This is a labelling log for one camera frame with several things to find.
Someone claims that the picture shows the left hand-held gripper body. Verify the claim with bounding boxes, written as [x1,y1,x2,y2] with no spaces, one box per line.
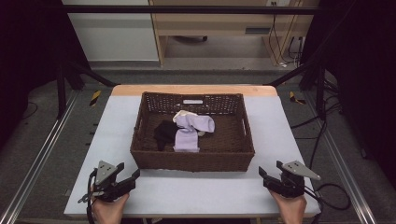
[92,160,137,203]

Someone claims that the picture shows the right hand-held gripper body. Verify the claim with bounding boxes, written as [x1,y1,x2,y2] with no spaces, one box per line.
[263,160,322,199]

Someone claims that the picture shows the brown wicker basket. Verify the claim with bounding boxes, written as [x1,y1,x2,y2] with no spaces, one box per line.
[129,91,256,174]

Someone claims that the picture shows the black sock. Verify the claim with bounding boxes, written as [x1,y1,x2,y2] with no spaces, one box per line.
[152,119,180,152]

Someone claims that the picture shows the lavender sock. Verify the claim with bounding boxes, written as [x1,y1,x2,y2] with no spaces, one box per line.
[173,114,217,154]

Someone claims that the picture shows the cream sock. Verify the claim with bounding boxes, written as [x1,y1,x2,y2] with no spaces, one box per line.
[172,109,201,126]

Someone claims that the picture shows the person's left hand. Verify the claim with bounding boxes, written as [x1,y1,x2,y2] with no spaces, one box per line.
[91,191,131,224]

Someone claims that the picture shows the person's right hand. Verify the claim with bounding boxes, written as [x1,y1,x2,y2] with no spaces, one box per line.
[268,189,308,224]

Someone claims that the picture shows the yellow black floor tape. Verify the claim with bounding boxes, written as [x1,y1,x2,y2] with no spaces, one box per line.
[289,91,306,105]
[89,90,103,107]

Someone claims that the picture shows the black metal stand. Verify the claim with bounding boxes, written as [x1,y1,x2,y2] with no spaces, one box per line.
[266,58,329,121]
[55,58,118,120]

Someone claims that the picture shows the black curtain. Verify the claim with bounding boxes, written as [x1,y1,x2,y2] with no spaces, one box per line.
[300,0,396,189]
[0,0,92,148]

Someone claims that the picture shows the white cabinet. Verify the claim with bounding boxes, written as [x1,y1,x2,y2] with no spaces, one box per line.
[61,0,161,63]

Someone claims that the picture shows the wooden desk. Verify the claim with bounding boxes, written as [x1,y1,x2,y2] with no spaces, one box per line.
[148,0,316,67]

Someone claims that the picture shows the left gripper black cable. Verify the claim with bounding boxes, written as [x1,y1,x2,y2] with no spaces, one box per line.
[78,168,99,224]

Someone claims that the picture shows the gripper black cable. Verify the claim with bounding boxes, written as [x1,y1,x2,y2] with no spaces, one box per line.
[302,182,352,224]
[78,168,99,224]

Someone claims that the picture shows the black floor cables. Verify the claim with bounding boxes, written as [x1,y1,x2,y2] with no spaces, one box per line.
[290,77,344,171]

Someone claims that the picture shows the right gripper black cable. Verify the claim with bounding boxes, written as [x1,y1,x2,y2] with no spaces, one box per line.
[302,182,352,224]

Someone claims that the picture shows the aluminium floor rail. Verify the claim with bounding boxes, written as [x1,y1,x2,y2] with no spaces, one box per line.
[0,89,80,224]
[302,91,378,224]

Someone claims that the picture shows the cables under desk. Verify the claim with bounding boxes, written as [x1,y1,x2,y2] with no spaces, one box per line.
[268,1,305,68]

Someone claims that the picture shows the black horizontal frame bar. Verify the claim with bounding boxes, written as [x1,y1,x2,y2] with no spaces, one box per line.
[61,4,322,16]

